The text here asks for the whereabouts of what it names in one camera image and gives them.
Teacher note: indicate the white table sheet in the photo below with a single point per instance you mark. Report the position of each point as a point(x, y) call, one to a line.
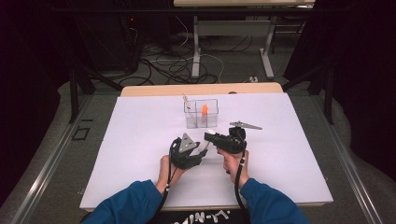
point(280, 174)

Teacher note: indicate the person's right hand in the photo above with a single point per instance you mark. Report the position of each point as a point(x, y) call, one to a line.
point(236, 166)

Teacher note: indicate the white pen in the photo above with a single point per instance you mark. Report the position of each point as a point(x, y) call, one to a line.
point(187, 104)

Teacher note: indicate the black metal crossbar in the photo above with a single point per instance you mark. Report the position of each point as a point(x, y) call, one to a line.
point(124, 10)

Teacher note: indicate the aluminium floor rail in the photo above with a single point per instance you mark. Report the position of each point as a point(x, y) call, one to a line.
point(46, 171)
point(348, 168)

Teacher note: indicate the black computer tower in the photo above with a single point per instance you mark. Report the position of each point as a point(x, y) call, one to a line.
point(106, 43)

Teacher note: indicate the person's left hand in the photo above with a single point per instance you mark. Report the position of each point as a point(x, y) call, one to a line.
point(166, 174)

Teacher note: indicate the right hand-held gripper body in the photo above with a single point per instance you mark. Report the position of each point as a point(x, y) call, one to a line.
point(232, 143)

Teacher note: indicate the clear plastic organizer box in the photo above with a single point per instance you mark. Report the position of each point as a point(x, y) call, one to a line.
point(193, 119)

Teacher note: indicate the dark curtain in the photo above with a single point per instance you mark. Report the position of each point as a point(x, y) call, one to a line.
point(367, 77)
point(28, 93)

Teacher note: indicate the black metal stand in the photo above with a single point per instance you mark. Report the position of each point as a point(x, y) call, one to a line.
point(327, 93)
point(74, 93)

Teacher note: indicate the desk with white legs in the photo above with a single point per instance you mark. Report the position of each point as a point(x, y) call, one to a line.
point(232, 28)

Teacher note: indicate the white plug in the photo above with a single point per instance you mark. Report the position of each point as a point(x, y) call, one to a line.
point(253, 79)

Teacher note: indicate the person's black printed shirt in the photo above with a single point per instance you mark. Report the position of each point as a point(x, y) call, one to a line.
point(186, 217)

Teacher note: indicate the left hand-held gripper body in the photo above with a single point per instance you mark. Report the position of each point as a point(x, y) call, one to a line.
point(183, 158)

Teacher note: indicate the orange highlighter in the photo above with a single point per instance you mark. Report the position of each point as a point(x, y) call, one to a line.
point(204, 110)

